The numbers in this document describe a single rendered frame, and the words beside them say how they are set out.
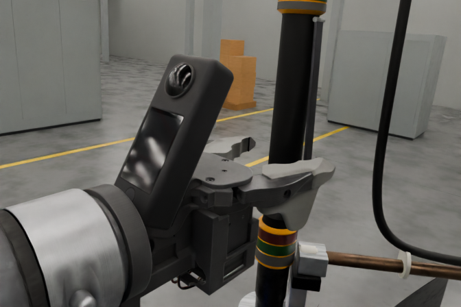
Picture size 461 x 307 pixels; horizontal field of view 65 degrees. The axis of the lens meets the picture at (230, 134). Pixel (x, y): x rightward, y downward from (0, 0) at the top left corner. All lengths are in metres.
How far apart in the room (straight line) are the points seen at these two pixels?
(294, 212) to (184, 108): 0.14
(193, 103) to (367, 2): 13.10
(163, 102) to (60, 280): 0.12
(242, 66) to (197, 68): 8.22
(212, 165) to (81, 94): 6.69
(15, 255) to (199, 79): 0.13
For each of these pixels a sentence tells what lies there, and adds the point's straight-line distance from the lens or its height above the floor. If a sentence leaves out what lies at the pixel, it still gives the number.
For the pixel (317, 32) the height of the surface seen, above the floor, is 1.77.
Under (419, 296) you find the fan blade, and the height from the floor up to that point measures 1.38.
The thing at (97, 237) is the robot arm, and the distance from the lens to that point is 0.20.
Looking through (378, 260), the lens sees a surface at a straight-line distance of 0.43.
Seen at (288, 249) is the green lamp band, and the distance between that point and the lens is 0.39.
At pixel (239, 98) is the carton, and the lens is 8.53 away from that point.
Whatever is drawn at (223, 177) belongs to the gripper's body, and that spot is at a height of 1.67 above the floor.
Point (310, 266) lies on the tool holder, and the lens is 0.41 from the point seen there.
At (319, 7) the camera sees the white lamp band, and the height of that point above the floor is 1.80.
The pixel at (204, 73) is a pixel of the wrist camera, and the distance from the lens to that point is 0.23.
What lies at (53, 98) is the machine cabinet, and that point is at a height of 0.52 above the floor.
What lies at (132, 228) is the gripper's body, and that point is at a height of 1.66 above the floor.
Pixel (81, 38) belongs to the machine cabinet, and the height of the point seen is 1.51.
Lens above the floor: 1.77
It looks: 16 degrees down
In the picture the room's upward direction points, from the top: 4 degrees clockwise
